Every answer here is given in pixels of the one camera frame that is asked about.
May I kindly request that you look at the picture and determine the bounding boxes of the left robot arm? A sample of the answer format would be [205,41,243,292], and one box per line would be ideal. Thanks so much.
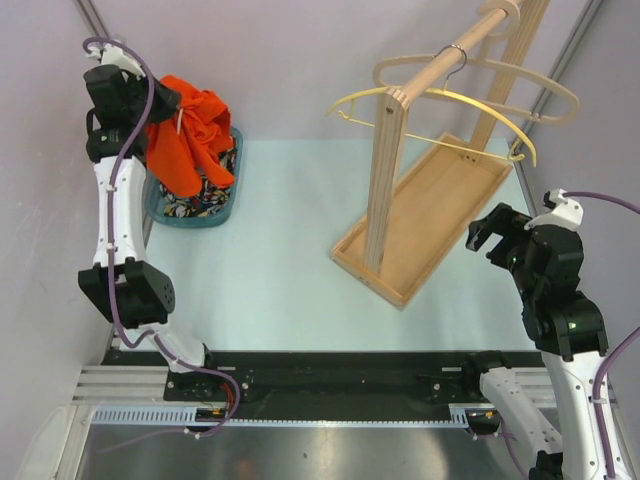
[78,65,221,400]

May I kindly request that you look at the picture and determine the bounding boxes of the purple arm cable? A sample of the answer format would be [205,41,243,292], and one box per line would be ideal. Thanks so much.
[82,36,242,451]
[499,191,640,480]

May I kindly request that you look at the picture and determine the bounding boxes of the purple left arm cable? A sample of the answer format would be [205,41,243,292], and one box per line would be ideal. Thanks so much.
[82,36,242,451]

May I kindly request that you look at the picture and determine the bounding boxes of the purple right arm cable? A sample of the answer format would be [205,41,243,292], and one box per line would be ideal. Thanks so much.
[499,191,640,480]

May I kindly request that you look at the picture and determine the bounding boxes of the wooden clothes rack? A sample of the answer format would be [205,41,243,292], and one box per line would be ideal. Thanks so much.
[329,0,551,312]

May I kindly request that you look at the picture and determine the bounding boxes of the teal plastic basket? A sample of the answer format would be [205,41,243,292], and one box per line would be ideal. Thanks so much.
[144,127,243,229]

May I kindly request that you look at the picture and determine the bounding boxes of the beige wooden hanger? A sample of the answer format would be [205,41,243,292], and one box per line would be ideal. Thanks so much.
[374,1,579,127]

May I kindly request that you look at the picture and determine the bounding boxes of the orange shorts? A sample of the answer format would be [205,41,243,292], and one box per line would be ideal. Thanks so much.
[147,75,235,197]

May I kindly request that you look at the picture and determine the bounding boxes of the white slotted cable duct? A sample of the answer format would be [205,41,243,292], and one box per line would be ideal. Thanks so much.
[91,404,498,430]

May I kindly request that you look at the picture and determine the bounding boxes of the colourful comic print shorts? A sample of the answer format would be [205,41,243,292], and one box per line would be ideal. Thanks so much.
[156,167,235,219]

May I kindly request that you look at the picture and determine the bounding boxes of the yellow round hanger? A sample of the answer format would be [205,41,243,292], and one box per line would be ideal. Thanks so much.
[325,52,537,167]

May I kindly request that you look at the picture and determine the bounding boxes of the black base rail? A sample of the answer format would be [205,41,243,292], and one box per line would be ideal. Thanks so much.
[99,349,541,435]

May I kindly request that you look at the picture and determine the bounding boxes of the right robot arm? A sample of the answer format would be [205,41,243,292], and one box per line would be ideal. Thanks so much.
[461,200,634,479]

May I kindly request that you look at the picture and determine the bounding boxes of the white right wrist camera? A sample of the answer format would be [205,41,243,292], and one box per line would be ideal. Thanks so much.
[524,189,584,232]

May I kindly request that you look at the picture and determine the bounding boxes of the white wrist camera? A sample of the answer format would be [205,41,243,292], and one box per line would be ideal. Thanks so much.
[86,42,146,79]
[524,189,584,232]

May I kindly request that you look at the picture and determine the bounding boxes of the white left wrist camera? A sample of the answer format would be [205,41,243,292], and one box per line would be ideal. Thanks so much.
[86,42,146,79]

